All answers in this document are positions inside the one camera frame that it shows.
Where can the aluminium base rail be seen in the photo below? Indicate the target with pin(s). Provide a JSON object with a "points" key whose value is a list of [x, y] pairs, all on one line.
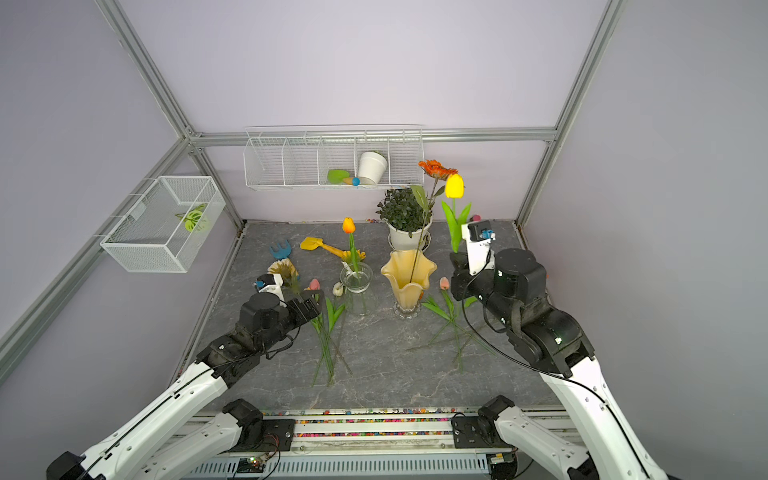
{"points": [[437, 443]]}

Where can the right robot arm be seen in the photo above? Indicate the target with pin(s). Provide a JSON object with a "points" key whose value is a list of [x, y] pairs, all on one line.
{"points": [[512, 287]]}

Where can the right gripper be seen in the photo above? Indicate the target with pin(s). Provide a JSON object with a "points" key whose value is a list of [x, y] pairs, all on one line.
{"points": [[465, 276]]}

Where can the aluminium frame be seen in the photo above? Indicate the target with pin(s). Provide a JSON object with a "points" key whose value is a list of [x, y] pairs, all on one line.
{"points": [[22, 336]]}

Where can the white empty pot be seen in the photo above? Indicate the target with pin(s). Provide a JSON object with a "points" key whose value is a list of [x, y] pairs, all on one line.
{"points": [[371, 168]]}

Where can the long white wire basket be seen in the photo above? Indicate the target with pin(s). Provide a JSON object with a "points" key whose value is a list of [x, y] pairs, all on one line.
{"points": [[300, 156]]}

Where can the small white wire basket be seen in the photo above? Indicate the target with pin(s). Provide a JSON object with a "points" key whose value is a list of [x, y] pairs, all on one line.
{"points": [[149, 238]]}

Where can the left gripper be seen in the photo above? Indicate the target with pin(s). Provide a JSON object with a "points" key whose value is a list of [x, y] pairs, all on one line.
{"points": [[313, 309]]}

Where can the yellow toy shovel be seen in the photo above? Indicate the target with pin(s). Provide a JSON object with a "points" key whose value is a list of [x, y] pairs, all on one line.
{"points": [[313, 243]]}

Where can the white tulip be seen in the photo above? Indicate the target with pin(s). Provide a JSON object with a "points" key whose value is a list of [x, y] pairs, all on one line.
{"points": [[338, 290]]}

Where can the pink tulip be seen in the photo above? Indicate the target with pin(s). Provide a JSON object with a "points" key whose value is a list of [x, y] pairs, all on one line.
{"points": [[449, 313], [314, 284]]}

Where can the pink tulip right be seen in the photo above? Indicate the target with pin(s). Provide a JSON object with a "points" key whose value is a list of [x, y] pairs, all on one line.
{"points": [[449, 313]]}

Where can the blue toy rake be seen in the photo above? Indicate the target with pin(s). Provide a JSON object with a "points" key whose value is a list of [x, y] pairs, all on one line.
{"points": [[281, 250]]}

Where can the yellow fluted vase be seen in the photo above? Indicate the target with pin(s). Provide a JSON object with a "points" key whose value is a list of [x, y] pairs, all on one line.
{"points": [[408, 272]]}

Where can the clear glass vase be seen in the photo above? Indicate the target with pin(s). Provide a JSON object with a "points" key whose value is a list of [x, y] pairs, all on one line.
{"points": [[357, 295]]}

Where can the pink tulip left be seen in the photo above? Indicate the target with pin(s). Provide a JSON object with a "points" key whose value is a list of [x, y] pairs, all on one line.
{"points": [[314, 284]]}

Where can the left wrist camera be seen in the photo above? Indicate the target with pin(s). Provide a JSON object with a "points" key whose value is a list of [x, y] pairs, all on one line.
{"points": [[270, 283]]}

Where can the yellow sunflower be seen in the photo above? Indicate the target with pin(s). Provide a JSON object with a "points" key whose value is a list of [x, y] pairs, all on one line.
{"points": [[353, 260]]}

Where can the orange tulip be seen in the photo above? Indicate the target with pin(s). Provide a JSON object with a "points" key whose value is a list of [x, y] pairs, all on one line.
{"points": [[348, 225]]}

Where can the cream gerbera flower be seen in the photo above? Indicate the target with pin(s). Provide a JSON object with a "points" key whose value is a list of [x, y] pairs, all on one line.
{"points": [[288, 273]]}

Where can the orange gerbera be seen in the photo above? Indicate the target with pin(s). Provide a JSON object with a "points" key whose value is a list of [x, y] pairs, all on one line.
{"points": [[440, 174]]}

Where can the green toy shovel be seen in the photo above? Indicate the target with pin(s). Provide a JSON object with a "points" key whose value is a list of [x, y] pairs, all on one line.
{"points": [[339, 176]]}

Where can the potted green plant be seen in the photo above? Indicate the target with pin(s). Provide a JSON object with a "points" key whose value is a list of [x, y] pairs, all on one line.
{"points": [[406, 219]]}

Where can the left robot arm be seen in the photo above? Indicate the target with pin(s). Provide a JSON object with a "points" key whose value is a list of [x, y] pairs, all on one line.
{"points": [[140, 449]]}

